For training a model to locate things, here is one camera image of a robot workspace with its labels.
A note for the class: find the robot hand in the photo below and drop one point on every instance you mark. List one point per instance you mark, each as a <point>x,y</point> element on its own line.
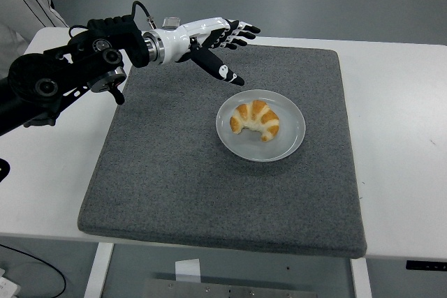
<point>178,41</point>

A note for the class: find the croissant bread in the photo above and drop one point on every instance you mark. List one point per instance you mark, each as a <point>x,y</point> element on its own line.
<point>255,118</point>

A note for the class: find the white round plate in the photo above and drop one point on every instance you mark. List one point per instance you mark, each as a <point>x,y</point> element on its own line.
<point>290,144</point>

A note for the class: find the grey metal plate with screws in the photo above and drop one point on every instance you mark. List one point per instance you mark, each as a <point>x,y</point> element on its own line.
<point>227,289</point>

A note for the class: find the small square floor socket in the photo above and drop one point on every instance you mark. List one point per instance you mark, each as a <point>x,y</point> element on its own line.
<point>171,22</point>

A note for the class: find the grey felt mat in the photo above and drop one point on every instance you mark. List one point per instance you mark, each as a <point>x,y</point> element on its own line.
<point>174,193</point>

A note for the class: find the person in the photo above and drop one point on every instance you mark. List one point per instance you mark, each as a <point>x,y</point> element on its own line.
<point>21,12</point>

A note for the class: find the white table leg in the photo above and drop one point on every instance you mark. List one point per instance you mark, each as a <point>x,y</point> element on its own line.
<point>361,278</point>
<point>98,270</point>

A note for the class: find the white device on floor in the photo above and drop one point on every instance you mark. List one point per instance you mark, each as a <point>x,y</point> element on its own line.
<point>7,285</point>

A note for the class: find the black table control panel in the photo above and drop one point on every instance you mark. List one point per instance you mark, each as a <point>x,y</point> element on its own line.
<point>426,265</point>

